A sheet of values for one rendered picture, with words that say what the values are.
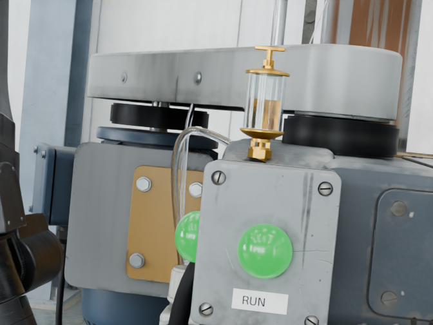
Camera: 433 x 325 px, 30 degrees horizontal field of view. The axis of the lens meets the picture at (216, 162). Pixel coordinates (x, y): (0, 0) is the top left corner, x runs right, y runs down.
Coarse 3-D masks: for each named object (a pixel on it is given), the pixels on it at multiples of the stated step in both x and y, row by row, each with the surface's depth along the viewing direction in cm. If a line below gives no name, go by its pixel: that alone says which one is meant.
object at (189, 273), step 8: (256, 160) 52; (192, 264) 51; (184, 272) 51; (192, 272) 51; (184, 280) 51; (192, 280) 51; (184, 288) 51; (192, 288) 51; (176, 296) 51; (184, 296) 51; (176, 304) 51; (184, 304) 51; (176, 312) 51; (184, 312) 51; (176, 320) 51; (184, 320) 51
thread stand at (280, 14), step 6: (276, 0) 82; (282, 0) 82; (276, 6) 82; (282, 6) 82; (276, 12) 82; (282, 12) 82; (276, 18) 82; (282, 18) 82; (276, 24) 82; (282, 24) 82; (276, 30) 82; (282, 30) 82; (276, 36) 82; (282, 36) 82; (276, 42) 82; (282, 42) 82
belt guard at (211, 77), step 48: (240, 48) 69; (288, 48) 63; (336, 48) 59; (96, 96) 93; (144, 96) 83; (192, 96) 75; (240, 96) 68; (288, 96) 62; (336, 96) 59; (384, 96) 60
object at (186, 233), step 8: (184, 216) 46; (192, 216) 46; (184, 224) 46; (192, 224) 45; (176, 232) 46; (184, 232) 45; (192, 232) 45; (176, 240) 46; (184, 240) 45; (192, 240) 45; (184, 248) 45; (192, 248) 45; (184, 256) 46; (192, 256) 45
